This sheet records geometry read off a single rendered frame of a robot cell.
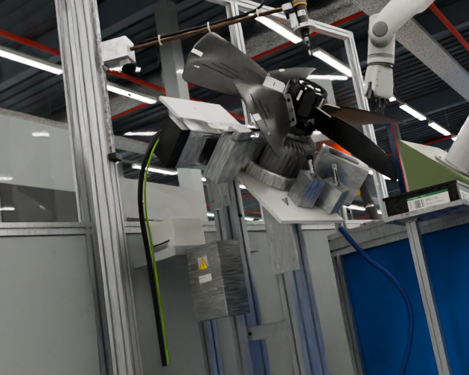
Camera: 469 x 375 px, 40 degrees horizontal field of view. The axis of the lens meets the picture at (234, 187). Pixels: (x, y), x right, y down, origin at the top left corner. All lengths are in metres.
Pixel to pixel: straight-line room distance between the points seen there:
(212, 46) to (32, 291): 0.91
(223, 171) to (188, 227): 0.48
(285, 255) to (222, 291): 0.22
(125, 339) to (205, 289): 0.29
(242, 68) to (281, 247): 0.53
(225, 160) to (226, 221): 0.36
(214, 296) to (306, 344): 0.30
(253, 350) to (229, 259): 0.29
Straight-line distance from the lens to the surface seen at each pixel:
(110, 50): 2.21
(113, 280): 2.03
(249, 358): 1.98
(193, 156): 1.72
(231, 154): 1.69
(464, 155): 2.44
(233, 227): 2.02
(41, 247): 2.10
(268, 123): 1.64
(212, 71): 1.89
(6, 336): 2.02
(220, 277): 1.89
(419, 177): 2.44
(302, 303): 1.84
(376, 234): 2.26
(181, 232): 2.12
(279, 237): 1.82
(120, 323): 2.02
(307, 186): 1.80
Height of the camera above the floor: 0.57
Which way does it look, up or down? 13 degrees up
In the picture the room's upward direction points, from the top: 9 degrees counter-clockwise
